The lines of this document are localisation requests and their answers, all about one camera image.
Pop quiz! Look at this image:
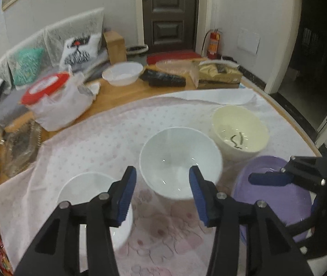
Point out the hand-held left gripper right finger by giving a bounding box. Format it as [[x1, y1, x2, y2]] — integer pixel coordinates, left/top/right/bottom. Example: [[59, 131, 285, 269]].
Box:
[[188, 165, 314, 276]]

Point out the clear plastic container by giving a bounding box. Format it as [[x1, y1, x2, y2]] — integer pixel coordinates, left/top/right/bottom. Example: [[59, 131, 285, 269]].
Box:
[[155, 59, 199, 75]]

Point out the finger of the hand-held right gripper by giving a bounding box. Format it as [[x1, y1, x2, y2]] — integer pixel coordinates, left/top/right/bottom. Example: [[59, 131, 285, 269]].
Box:
[[285, 198, 321, 238], [248, 155, 327, 192]]

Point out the glass tray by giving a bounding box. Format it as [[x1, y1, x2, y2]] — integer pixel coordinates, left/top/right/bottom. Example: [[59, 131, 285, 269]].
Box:
[[4, 121, 41, 176]]

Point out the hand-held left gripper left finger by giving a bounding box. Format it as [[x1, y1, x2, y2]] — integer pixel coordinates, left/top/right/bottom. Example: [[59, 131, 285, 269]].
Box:
[[14, 165, 137, 276]]

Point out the white plastic bowl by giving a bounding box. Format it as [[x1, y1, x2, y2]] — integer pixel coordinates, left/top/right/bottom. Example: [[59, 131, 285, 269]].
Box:
[[102, 62, 144, 87]]

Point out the white wall panel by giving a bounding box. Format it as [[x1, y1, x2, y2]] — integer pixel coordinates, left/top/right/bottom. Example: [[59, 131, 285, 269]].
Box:
[[237, 28, 260, 54]]

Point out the pink dotted tablecloth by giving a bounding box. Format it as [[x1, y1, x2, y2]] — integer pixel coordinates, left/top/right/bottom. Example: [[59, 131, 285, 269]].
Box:
[[0, 88, 322, 276]]

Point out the white ceramic bowl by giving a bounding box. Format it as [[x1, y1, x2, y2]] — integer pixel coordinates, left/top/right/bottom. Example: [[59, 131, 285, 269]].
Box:
[[139, 126, 223, 200], [57, 172, 134, 250]]

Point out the black pouch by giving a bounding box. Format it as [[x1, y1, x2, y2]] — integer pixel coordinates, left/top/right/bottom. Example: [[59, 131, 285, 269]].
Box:
[[139, 69, 187, 87]]

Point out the cream ceramic bowl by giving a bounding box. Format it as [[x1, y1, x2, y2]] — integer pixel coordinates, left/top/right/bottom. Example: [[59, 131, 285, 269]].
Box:
[[212, 105, 269, 161]]

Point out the gold tissue box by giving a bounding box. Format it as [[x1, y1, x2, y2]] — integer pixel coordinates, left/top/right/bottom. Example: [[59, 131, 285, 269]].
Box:
[[196, 60, 243, 89]]

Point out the red doormat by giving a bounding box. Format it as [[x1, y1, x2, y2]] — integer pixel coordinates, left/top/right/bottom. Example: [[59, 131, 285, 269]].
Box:
[[147, 50, 203, 65]]

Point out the grey sofa with lace cover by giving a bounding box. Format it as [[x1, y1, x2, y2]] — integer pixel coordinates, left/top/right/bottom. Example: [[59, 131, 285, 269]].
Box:
[[0, 7, 109, 121]]

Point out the teal leaf cushion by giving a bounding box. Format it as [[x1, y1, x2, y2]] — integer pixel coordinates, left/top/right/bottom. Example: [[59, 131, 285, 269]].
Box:
[[9, 47, 46, 85]]

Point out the red fire extinguisher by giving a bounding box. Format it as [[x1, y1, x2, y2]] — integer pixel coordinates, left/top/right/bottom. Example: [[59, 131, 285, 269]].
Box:
[[203, 29, 222, 59]]

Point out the dark brown door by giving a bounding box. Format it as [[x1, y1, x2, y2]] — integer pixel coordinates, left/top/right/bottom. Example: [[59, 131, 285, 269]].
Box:
[[142, 0, 200, 54]]

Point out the trash bin with black liner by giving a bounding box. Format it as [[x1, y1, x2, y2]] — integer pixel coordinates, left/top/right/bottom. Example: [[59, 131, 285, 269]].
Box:
[[126, 45, 148, 55]]

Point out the purple plate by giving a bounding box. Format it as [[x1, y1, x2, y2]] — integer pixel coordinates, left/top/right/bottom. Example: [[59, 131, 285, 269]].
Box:
[[233, 155, 314, 245]]

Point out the red lid plastic container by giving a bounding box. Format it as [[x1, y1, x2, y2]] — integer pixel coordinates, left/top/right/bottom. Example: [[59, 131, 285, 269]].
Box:
[[27, 73, 101, 131]]

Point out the white cushion with black tree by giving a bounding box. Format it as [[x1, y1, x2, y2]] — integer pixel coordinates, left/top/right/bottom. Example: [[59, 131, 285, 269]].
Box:
[[60, 33, 102, 66]]

